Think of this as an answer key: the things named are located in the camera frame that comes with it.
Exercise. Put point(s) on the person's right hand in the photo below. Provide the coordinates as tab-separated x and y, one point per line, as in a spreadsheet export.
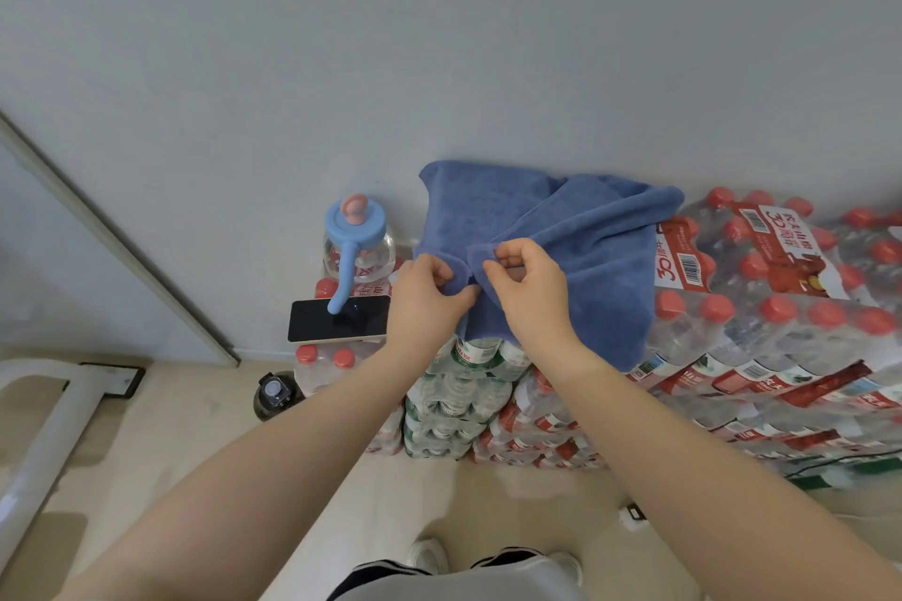
539	312

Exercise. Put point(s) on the person's left hand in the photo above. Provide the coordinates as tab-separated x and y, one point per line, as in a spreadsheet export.
423	312

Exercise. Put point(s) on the blue towel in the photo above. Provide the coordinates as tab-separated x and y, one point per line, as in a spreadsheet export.
585	248

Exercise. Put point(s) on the person's left forearm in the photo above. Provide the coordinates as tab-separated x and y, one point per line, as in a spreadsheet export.
247	481

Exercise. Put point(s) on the person's right forearm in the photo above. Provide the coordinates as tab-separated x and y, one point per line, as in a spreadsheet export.
705	481

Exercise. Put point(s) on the person's left shoe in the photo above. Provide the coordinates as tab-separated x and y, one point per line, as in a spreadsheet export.
428	557

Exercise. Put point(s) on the person's shoe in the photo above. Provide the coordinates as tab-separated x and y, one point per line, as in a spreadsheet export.
428	557
567	565

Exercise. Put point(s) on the person's right shoe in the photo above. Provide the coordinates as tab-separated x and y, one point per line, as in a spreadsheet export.
567	565

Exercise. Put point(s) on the black smartphone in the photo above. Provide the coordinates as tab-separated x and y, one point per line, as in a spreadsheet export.
366	322

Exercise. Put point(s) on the clear jug with blue lid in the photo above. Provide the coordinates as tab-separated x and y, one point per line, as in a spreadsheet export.
356	227

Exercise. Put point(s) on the black water bottle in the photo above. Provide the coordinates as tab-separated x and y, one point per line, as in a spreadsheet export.
276	396

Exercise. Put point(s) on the white power strip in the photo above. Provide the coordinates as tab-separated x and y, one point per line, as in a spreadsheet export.
632	517

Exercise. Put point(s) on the stack of bottled water packs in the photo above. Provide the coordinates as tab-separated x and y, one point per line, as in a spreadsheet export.
775	354

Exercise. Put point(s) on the black striped shorts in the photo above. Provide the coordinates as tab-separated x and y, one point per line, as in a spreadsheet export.
366	572

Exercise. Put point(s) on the white shirt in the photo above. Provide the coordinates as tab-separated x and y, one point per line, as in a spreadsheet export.
479	586

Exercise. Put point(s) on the white leg extension machine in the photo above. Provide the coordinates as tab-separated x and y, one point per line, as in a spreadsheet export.
42	453

